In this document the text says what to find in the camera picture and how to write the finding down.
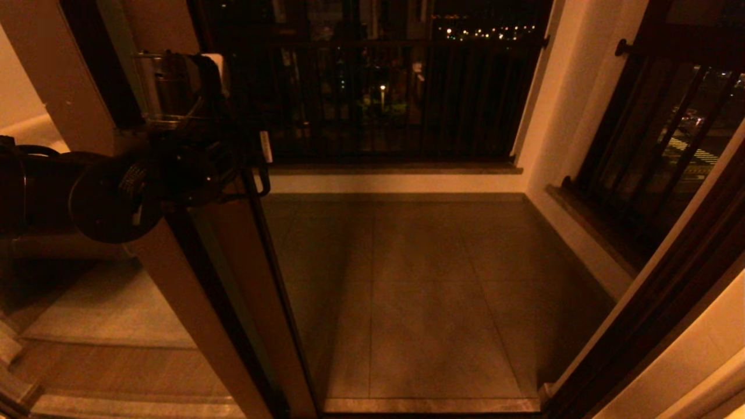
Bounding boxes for brown framed sliding glass door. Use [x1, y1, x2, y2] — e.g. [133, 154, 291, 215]
[96, 0, 322, 417]

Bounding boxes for brown framed fixed glass panel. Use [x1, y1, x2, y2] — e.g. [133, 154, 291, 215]
[0, 0, 292, 419]

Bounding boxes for black aluminum extrusion rail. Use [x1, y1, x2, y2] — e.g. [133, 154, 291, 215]
[320, 397, 545, 419]

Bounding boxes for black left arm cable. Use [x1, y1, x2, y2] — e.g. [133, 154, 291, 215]
[230, 162, 272, 200]

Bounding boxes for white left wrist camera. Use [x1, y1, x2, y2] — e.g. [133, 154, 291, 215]
[201, 52, 229, 98]

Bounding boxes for dark brown door frame jamb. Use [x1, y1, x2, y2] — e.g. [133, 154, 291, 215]
[538, 119, 745, 419]

